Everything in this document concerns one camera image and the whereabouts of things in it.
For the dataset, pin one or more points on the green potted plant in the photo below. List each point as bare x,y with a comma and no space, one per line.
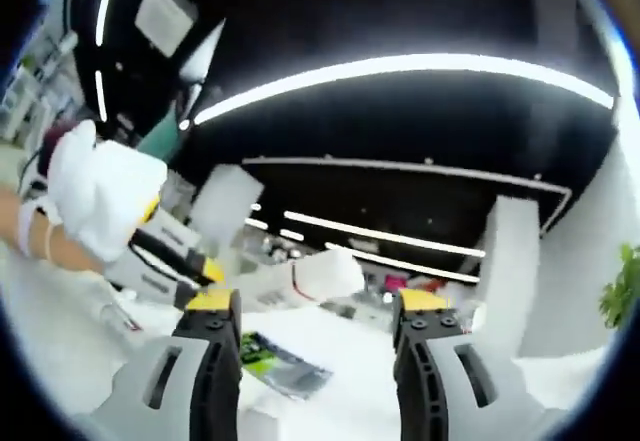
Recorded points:
625,286

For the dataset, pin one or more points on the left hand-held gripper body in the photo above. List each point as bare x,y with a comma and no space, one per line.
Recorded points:
105,191

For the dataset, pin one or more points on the large white pillar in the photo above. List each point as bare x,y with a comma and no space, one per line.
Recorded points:
510,271

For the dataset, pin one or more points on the ceiling air conditioner unit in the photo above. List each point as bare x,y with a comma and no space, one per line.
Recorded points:
167,18

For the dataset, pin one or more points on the green hanging banner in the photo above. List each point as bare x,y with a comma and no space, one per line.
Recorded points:
162,138

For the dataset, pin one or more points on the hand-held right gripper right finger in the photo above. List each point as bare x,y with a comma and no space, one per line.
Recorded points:
420,376

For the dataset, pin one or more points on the white skincare tube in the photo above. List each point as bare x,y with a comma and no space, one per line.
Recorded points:
330,276

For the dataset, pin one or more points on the long ceiling light strip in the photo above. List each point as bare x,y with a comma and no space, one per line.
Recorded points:
400,68

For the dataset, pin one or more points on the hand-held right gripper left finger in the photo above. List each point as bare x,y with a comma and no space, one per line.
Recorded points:
215,371

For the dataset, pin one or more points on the white shelf rack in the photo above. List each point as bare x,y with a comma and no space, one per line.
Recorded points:
35,86

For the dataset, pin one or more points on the green skincare sachet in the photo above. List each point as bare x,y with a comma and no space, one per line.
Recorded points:
285,371

